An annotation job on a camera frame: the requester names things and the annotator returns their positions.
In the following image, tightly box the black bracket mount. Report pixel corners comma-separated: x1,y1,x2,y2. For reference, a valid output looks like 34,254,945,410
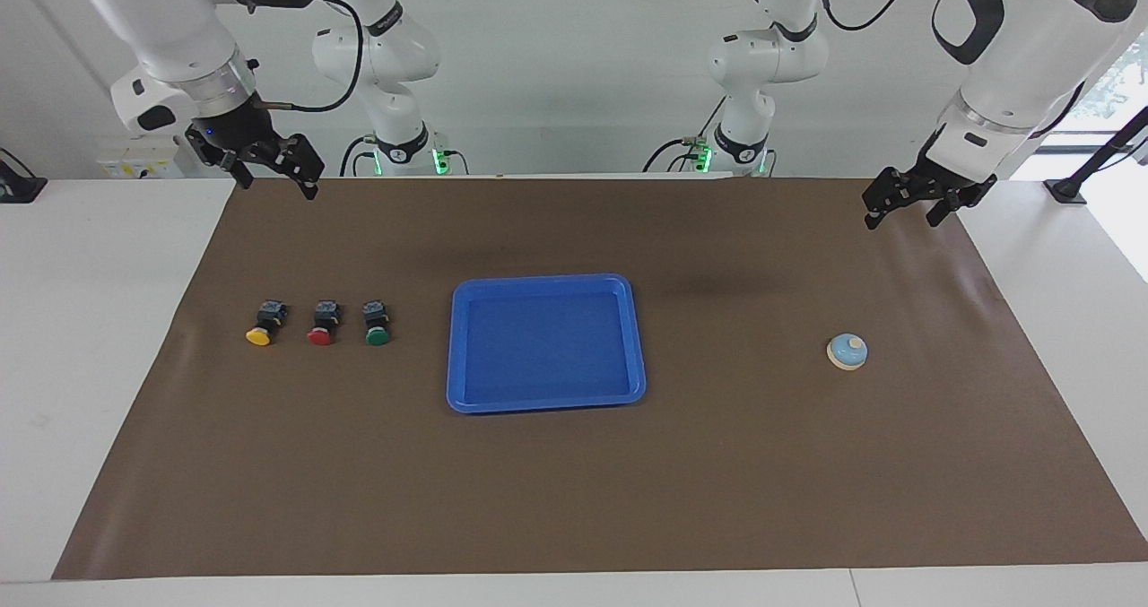
0,148,48,204

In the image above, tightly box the green push button switch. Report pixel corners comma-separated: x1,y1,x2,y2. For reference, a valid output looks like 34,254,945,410
362,299,392,348

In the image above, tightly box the red push button switch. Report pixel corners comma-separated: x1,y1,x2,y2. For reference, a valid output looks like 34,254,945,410
307,299,343,347

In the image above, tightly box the brown table mat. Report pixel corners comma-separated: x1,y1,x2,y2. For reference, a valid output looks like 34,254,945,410
52,177,1148,581

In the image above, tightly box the black right base cable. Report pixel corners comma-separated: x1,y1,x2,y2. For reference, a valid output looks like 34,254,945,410
338,134,382,178

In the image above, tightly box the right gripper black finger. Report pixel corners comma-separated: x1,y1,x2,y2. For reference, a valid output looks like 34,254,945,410
209,148,255,189
278,134,325,201

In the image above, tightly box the yellow push button switch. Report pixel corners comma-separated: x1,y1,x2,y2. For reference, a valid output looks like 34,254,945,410
245,299,288,348

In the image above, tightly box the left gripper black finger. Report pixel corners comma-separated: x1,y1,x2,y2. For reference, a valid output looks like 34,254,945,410
926,193,965,229
863,168,907,231

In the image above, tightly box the black clamp stand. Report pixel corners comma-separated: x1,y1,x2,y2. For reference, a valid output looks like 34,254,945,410
1043,105,1148,204

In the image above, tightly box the black base cable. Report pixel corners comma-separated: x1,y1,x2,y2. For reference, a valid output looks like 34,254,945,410
641,96,729,175
338,134,382,178

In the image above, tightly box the light blue desk bell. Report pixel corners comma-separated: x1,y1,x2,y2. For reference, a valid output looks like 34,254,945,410
826,333,869,372

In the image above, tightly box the black left base cable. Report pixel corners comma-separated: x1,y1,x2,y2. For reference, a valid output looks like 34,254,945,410
641,96,729,175

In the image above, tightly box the blue plastic tray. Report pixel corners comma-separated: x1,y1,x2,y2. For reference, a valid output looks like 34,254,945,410
446,273,648,414

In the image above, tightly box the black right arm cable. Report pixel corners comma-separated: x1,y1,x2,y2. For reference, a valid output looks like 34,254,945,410
254,0,364,113

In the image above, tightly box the white power strip box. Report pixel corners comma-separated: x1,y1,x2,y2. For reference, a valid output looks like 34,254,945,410
97,136,185,179

